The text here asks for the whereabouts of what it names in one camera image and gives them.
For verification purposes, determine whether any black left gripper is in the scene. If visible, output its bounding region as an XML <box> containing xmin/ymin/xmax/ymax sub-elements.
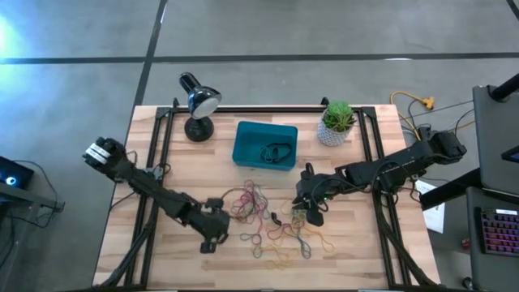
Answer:
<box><xmin>187</xmin><ymin>204</ymin><xmax>231</xmax><ymax>255</ymax></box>

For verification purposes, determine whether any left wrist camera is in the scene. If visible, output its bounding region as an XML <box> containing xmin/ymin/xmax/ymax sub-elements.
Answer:
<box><xmin>204</xmin><ymin>197</ymin><xmax>225</xmax><ymax>215</ymax></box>

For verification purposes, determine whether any yellow extension cord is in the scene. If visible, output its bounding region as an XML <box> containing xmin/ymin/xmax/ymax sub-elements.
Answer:
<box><xmin>389</xmin><ymin>90</ymin><xmax>435</xmax><ymax>141</ymax></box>

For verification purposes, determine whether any succulent in white patterned pot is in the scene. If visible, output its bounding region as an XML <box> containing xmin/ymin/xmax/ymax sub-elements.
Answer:
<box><xmin>316</xmin><ymin>100</ymin><xmax>358</xmax><ymax>148</ymax></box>

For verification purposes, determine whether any black metal stand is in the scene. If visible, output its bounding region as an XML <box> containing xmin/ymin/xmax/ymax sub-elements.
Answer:
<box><xmin>0</xmin><ymin>181</ymin><xmax>66</xmax><ymax>213</ymax></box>

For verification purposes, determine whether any black monitor pole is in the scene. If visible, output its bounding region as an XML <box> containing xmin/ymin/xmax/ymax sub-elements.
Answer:
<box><xmin>489</xmin><ymin>72</ymin><xmax>519</xmax><ymax>103</ymax></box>

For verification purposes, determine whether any black aluminium table frame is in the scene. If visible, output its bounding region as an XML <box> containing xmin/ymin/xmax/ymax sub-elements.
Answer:
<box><xmin>92</xmin><ymin>96</ymin><xmax>441</xmax><ymax>292</ymax></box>

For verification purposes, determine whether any white paper sheet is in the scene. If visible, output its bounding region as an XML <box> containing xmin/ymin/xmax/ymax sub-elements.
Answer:
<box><xmin>414</xmin><ymin>179</ymin><xmax>446</xmax><ymax>234</ymax></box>

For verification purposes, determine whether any blue plastic bin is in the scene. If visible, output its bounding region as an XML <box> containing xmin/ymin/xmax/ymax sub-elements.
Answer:
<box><xmin>231</xmin><ymin>120</ymin><xmax>299</xmax><ymax>172</ymax></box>

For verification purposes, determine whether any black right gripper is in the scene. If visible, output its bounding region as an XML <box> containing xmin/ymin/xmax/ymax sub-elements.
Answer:
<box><xmin>291</xmin><ymin>172</ymin><xmax>340</xmax><ymax>228</ymax></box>

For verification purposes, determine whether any computer desk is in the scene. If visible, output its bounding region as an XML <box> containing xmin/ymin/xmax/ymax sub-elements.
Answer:
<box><xmin>419</xmin><ymin>84</ymin><xmax>519</xmax><ymax>292</ymax></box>

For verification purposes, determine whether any computer keyboard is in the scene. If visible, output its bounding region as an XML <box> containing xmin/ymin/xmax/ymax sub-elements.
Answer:
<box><xmin>479</xmin><ymin>208</ymin><xmax>519</xmax><ymax>257</ymax></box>

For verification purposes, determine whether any black box with blue light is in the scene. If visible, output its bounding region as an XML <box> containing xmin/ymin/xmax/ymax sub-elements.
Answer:
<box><xmin>0</xmin><ymin>155</ymin><xmax>36</xmax><ymax>190</ymax></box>

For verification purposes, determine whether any black desk lamp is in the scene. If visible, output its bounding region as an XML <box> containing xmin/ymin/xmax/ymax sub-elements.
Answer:
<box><xmin>178</xmin><ymin>71</ymin><xmax>223</xmax><ymax>143</ymax></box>

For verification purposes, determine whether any green rubber band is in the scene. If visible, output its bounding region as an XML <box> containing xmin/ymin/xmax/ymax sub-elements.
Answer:
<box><xmin>233</xmin><ymin>204</ymin><xmax>255</xmax><ymax>224</ymax></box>

